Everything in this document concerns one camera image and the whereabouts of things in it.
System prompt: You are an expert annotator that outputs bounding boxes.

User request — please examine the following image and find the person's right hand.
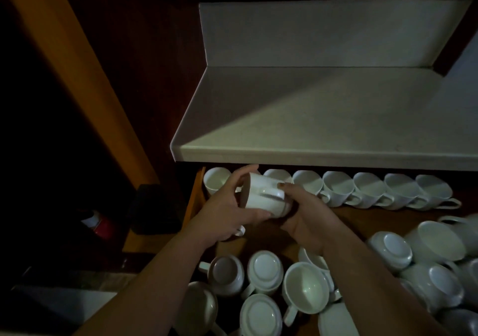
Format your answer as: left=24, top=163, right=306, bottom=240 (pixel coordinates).
left=277, top=182, right=352, bottom=256

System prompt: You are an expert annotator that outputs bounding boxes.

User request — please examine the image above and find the person's left hand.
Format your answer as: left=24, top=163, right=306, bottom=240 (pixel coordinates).
left=183, top=164, right=272, bottom=243

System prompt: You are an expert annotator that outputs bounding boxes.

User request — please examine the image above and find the white coffee cup with handle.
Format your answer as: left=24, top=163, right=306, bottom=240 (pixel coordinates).
left=239, top=172, right=294, bottom=219

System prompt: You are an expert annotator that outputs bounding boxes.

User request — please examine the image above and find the person's left forearm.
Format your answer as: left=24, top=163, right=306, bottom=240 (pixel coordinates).
left=73, top=229, right=222, bottom=336

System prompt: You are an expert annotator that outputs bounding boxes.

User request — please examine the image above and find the person's right forearm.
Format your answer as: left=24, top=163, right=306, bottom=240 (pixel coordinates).
left=322, top=234, right=450, bottom=336

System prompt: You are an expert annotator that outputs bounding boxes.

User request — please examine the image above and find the row of white cups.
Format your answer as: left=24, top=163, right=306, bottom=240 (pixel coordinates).
left=203, top=166, right=462, bottom=211

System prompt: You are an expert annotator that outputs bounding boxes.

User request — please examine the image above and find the wooden drawer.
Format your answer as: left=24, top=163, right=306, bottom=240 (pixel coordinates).
left=179, top=165, right=478, bottom=336

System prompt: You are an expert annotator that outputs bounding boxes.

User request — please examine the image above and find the red and white object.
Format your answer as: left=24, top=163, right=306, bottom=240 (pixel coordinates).
left=80, top=209, right=116, bottom=240

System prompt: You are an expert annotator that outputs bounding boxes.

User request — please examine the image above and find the pile of white cups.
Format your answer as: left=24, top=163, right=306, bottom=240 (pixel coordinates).
left=175, top=212, right=478, bottom=336

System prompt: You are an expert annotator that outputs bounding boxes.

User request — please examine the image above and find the orange wooden beam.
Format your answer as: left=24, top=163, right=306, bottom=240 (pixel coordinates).
left=0, top=0, right=161, bottom=191

